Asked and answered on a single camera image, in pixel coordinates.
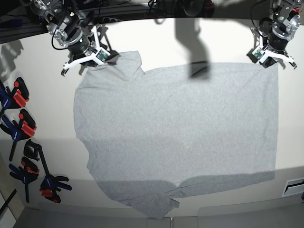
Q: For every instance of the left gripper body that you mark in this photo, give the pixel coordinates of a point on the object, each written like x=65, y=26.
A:
x=271, y=44

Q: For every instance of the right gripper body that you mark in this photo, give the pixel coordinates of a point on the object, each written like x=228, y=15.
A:
x=80, y=47

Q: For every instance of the grey T-shirt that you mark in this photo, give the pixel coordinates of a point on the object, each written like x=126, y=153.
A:
x=174, y=132

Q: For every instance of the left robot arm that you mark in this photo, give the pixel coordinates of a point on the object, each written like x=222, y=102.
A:
x=274, y=33

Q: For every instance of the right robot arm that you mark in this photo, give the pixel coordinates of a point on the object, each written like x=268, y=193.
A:
x=70, y=31

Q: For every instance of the top blue red clamp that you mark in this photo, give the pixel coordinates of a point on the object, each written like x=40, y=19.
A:
x=15, y=98

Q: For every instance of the blue red clamp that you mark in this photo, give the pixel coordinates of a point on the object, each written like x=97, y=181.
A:
x=15, y=98
x=24, y=129

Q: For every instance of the lower left blue clamp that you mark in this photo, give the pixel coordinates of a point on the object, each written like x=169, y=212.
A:
x=27, y=174

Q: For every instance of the long black bar clamp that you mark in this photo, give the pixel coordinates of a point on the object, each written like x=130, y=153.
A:
x=51, y=185

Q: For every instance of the white floor vent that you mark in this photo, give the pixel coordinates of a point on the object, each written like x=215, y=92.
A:
x=293, y=187

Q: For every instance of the black strip at corner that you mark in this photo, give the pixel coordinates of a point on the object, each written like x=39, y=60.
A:
x=6, y=203

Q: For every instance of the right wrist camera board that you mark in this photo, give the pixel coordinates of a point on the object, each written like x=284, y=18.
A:
x=101, y=56

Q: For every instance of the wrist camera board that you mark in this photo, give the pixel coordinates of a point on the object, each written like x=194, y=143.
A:
x=101, y=56
x=257, y=54

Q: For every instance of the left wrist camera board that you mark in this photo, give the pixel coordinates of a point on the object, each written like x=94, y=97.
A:
x=257, y=54

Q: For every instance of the aluminium rail frame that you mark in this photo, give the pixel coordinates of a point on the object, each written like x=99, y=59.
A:
x=13, y=29

